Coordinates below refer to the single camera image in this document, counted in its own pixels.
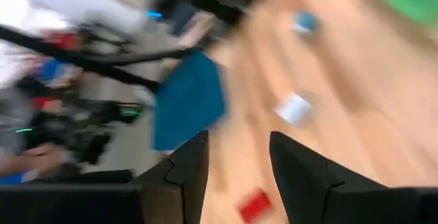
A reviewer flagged black frame post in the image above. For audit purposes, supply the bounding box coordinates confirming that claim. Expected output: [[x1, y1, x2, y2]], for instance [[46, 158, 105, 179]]
[[0, 25, 160, 91]]

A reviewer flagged blue and white charger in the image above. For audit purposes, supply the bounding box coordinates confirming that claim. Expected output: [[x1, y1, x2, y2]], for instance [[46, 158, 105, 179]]
[[292, 10, 320, 36]]

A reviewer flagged small white wall charger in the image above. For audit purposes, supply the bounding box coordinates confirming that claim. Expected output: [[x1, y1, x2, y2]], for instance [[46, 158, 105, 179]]
[[274, 92, 313, 126]]

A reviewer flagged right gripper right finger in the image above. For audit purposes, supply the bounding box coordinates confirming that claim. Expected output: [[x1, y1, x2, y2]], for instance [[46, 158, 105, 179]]
[[269, 131, 438, 224]]

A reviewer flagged blue plastic bin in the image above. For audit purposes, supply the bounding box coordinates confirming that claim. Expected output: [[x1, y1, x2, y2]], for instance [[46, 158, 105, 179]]
[[152, 50, 227, 152]]

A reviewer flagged red rectangular block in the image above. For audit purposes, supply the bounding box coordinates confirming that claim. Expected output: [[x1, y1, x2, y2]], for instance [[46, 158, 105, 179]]
[[238, 188, 274, 223]]

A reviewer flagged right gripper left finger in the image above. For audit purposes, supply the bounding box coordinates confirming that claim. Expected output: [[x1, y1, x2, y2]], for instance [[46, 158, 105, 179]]
[[0, 130, 209, 224]]

